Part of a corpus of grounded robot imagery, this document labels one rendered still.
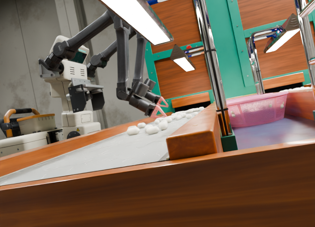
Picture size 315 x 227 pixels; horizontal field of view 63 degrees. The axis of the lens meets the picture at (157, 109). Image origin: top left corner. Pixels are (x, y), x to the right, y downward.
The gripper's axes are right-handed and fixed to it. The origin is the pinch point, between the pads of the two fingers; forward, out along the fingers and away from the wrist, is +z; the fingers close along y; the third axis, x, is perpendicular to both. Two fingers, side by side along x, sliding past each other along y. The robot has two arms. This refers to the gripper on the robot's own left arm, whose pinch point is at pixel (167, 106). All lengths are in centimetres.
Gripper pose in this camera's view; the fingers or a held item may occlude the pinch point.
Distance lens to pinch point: 171.5
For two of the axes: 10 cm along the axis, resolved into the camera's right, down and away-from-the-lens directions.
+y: 2.4, -0.5, 9.7
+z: 8.5, 5.0, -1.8
